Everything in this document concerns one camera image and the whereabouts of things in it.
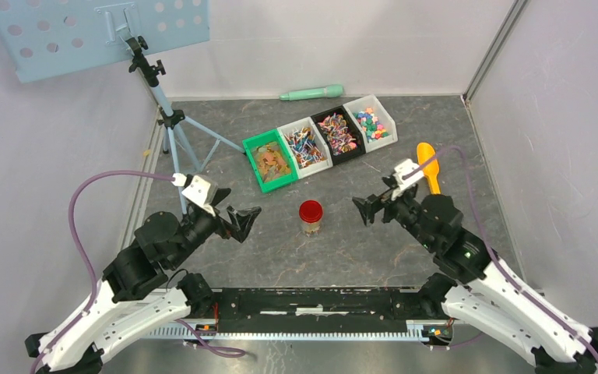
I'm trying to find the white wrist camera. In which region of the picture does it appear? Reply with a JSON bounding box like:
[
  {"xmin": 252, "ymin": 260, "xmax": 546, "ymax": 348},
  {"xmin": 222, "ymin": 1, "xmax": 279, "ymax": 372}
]
[
  {"xmin": 391, "ymin": 158, "xmax": 424, "ymax": 201},
  {"xmin": 172, "ymin": 173, "xmax": 217, "ymax": 217}
]

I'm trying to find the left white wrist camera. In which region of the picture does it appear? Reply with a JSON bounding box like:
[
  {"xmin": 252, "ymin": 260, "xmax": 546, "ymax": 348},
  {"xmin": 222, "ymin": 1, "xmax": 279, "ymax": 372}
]
[{"xmin": 172, "ymin": 173, "xmax": 217, "ymax": 217}]

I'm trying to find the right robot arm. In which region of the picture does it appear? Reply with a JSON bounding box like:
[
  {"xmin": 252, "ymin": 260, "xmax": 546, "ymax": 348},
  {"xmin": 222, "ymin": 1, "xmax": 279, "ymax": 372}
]
[{"xmin": 352, "ymin": 178, "xmax": 598, "ymax": 373}]

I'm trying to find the white candy bin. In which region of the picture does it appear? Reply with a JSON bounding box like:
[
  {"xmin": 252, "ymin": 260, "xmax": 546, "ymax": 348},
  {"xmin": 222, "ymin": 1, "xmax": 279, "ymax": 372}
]
[{"xmin": 343, "ymin": 94, "xmax": 398, "ymax": 153}]

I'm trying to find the black lollipop bin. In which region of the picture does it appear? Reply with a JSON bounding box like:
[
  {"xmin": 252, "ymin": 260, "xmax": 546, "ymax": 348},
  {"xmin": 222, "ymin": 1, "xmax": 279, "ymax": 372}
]
[{"xmin": 311, "ymin": 106, "xmax": 366, "ymax": 166}]

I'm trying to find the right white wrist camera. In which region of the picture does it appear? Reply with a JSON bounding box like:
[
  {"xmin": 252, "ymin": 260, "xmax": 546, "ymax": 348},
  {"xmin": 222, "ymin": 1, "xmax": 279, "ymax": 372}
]
[{"xmin": 391, "ymin": 158, "xmax": 424, "ymax": 201}]

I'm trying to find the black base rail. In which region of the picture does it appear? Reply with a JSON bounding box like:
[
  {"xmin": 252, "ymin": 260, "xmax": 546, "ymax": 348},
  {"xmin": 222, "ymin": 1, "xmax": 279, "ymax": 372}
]
[{"xmin": 189, "ymin": 287, "xmax": 447, "ymax": 335}]

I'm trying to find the yellow plastic scoop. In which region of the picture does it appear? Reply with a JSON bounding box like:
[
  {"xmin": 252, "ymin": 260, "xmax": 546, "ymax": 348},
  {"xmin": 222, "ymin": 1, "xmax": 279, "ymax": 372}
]
[{"xmin": 417, "ymin": 142, "xmax": 441, "ymax": 194}]

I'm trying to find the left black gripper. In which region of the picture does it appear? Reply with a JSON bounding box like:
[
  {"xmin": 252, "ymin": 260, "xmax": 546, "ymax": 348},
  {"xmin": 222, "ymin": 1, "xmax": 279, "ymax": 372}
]
[{"xmin": 169, "ymin": 188, "xmax": 262, "ymax": 268}]

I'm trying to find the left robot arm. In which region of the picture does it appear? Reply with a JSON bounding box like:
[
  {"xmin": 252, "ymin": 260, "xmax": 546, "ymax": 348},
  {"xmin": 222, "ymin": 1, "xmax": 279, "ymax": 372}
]
[{"xmin": 25, "ymin": 189, "xmax": 262, "ymax": 373}]

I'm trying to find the mint green cylindrical handle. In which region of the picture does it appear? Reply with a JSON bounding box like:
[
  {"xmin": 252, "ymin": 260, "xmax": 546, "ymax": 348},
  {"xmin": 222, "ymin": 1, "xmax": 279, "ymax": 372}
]
[{"xmin": 279, "ymin": 84, "xmax": 344, "ymax": 101}]

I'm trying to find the clear plastic jar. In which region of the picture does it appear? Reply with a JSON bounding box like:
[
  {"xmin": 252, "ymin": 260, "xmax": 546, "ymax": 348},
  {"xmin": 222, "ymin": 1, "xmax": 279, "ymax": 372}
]
[{"xmin": 301, "ymin": 220, "xmax": 322, "ymax": 236}]

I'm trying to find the light blue music stand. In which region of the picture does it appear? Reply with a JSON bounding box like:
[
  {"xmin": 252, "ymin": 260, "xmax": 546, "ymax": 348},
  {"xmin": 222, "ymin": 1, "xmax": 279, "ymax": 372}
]
[{"xmin": 0, "ymin": 0, "xmax": 246, "ymax": 215}]

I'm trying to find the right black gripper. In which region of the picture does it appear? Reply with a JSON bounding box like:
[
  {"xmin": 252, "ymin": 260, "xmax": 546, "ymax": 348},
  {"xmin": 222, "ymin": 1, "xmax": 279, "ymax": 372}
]
[{"xmin": 352, "ymin": 176, "xmax": 436, "ymax": 250}]

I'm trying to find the red jar lid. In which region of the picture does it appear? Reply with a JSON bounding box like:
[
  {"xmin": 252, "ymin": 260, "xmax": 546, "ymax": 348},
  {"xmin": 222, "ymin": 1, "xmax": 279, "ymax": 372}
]
[{"xmin": 299, "ymin": 199, "xmax": 324, "ymax": 224}]

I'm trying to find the white lollipop bin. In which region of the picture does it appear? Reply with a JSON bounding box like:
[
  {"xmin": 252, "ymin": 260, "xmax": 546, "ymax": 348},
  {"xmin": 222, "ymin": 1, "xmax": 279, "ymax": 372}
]
[{"xmin": 277, "ymin": 117, "xmax": 333, "ymax": 179}]

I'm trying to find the green candy bin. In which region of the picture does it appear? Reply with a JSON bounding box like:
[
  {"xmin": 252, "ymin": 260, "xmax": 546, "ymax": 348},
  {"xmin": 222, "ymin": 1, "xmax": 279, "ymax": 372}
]
[{"xmin": 243, "ymin": 129, "xmax": 298, "ymax": 193}]

